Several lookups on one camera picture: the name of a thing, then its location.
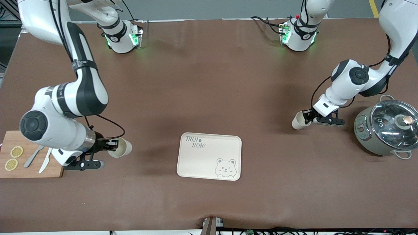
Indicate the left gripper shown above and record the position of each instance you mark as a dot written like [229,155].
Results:
[309,115]

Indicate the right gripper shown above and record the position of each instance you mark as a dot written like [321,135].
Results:
[101,144]

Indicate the white IKEA cup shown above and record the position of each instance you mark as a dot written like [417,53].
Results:
[125,148]
[297,123]

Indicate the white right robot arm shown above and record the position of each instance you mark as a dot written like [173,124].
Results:
[81,94]

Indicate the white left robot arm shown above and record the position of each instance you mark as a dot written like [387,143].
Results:
[356,76]

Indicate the grey-green electric cooking pot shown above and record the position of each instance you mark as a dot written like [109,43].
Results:
[362,137]

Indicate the white plastic knife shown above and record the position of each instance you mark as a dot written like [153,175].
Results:
[45,163]

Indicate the glass pot lid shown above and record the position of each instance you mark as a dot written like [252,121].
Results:
[388,130]

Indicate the grey plastic knife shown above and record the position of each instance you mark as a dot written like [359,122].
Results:
[31,160]

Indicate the cream bear print tray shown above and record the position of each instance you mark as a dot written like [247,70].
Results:
[225,147]

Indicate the lemon slice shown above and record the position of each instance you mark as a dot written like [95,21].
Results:
[16,151]
[11,164]

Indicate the bamboo cutting board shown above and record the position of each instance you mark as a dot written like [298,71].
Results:
[9,138]

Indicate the brown table cover sheet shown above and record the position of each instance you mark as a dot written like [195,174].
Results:
[209,81]

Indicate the metal camera stand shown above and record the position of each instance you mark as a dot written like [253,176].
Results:
[210,227]

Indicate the aluminium frame profile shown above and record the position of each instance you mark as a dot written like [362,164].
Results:
[9,13]

